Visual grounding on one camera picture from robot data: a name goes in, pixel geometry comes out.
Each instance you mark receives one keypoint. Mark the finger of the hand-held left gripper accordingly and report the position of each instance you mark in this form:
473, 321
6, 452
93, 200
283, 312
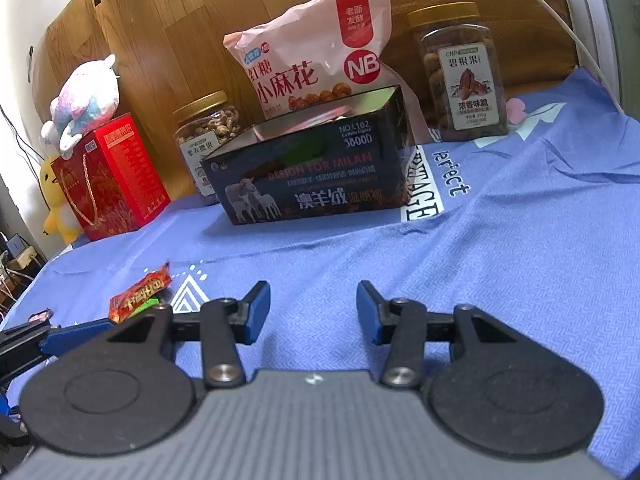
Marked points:
6, 425
75, 337

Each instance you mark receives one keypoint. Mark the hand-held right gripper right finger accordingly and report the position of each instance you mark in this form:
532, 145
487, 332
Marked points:
367, 312

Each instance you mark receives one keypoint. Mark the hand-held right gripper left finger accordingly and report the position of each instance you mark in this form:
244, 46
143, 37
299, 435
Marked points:
257, 310

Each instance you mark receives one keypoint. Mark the red snack packet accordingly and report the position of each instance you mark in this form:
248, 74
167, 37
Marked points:
142, 290

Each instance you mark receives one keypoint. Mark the black cardboard box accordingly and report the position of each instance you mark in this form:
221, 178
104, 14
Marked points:
310, 190

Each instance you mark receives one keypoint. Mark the green snack packet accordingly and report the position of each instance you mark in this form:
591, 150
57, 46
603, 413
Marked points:
147, 305

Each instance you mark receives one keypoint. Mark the beige power strip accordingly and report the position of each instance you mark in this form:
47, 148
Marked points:
24, 261

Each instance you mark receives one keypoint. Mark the yellow plush duck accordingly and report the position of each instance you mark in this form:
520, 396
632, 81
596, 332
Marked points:
52, 195

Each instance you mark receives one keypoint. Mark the red gift box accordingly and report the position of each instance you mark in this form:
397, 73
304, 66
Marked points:
115, 185

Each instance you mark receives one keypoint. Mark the cashew jar with gold lid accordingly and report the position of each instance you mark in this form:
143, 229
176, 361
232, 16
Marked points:
200, 135

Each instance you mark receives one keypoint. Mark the white and pink plush toy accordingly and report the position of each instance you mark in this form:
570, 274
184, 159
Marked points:
85, 100

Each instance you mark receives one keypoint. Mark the pecan jar with gold lid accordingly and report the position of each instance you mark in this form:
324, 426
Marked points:
465, 85

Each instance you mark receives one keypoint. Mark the pink snack bag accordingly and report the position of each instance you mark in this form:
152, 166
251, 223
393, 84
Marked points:
300, 50

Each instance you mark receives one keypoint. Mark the wooden headboard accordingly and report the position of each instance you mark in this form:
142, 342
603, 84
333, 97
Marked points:
160, 35

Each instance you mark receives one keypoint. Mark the white window frame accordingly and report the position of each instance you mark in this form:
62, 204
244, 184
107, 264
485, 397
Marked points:
605, 30

